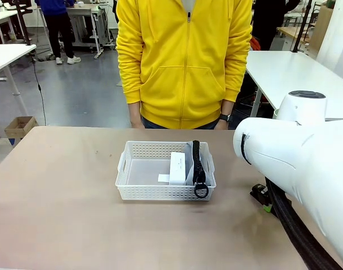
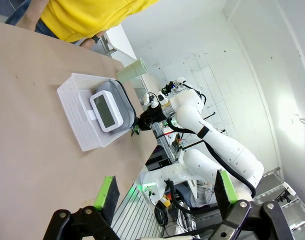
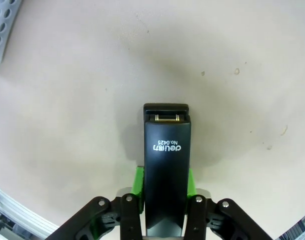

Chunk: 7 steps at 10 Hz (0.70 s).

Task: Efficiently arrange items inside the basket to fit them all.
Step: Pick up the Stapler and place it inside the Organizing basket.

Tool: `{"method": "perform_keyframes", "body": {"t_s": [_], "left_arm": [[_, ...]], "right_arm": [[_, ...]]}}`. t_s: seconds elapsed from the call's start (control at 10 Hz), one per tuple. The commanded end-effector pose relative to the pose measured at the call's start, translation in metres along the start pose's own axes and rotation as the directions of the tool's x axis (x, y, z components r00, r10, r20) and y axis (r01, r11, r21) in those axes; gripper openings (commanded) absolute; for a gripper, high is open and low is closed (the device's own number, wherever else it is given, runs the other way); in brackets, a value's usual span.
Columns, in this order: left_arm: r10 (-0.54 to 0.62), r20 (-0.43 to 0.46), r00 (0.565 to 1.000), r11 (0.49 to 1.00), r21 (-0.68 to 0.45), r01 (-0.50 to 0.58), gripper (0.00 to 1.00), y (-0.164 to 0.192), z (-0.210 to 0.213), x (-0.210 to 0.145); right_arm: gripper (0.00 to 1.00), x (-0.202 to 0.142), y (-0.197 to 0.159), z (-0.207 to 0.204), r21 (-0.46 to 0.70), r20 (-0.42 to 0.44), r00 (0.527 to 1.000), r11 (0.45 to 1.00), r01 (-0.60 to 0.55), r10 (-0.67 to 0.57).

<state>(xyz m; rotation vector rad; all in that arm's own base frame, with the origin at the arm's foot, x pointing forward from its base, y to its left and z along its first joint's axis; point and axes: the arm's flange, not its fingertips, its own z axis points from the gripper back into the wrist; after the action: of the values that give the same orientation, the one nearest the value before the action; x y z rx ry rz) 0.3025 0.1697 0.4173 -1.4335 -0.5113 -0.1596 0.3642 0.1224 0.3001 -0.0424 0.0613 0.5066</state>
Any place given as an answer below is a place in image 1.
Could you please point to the person's right hand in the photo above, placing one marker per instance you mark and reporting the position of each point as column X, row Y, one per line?
column 136, row 116

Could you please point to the person in blue top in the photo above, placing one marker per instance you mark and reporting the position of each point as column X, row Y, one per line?
column 57, row 25

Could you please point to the black upright pole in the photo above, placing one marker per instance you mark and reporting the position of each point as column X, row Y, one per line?
column 300, row 28

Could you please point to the person's left hand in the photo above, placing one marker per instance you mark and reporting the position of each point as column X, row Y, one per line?
column 222, row 125

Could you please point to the brown cardboard box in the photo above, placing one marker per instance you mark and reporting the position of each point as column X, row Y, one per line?
column 21, row 126

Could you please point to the black stapler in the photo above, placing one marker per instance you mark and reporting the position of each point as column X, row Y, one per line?
column 255, row 194

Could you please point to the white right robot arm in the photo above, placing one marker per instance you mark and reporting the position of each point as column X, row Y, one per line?
column 315, row 157

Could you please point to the blue jeans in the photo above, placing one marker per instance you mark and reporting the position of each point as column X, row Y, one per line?
column 151, row 125

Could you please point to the white background desk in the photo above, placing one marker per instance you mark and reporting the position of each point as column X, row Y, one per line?
column 2, row 15

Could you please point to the person in yellow hoodie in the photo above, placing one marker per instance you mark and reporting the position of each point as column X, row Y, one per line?
column 185, row 56

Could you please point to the person in black clothes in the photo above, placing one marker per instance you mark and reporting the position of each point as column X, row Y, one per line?
column 270, row 22

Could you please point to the grey desk with white legs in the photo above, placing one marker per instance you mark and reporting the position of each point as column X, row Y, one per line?
column 84, row 11

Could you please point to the light wood desk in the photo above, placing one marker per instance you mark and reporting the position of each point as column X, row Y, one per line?
column 289, row 32

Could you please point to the white perforated plastic basket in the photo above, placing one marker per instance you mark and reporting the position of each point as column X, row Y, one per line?
column 160, row 194

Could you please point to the white side table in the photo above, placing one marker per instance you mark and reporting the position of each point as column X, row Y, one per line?
column 8, row 56

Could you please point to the white paper slip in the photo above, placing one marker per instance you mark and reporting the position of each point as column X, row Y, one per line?
column 163, row 178

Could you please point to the grey campus pencil case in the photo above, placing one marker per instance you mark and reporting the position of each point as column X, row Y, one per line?
column 198, row 168

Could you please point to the person's left forearm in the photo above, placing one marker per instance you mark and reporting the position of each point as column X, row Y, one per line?
column 227, row 107

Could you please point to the black wrist watch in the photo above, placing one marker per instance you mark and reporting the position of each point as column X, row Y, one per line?
column 225, row 117

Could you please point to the large white table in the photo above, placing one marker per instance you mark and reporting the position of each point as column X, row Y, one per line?
column 272, row 70

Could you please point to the orange chair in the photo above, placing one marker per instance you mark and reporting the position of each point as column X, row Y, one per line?
column 254, row 45

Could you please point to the brown wooden cabinet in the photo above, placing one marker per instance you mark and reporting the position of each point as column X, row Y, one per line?
column 322, row 28

